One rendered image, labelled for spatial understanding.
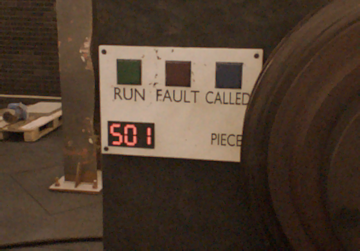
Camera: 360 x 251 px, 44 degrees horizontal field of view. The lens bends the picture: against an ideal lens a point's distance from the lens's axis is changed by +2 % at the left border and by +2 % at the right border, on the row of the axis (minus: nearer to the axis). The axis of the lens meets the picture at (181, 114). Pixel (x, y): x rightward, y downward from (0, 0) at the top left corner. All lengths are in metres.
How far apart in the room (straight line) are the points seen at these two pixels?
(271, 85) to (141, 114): 0.25
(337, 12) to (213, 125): 0.27
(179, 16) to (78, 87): 2.70
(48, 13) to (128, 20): 6.64
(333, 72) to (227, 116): 0.22
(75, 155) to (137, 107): 2.80
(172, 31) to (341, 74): 0.30
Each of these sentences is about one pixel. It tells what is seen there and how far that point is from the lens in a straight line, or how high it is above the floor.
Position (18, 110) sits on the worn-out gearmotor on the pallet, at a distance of 5.18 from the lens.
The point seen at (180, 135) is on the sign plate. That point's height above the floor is 1.10.
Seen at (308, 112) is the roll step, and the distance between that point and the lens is 0.54.
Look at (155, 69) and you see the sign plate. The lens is 0.71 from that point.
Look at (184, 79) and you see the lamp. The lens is 0.70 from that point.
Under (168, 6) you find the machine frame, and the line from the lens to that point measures 0.72.
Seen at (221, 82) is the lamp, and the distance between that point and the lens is 0.69.
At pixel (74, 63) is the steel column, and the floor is 0.95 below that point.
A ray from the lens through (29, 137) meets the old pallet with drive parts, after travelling 4.94.
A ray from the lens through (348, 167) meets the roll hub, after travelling 0.51.
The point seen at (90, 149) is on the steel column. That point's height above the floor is 0.30.
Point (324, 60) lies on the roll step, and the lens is 0.55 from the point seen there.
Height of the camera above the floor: 1.28
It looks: 12 degrees down
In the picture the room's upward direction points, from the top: 1 degrees clockwise
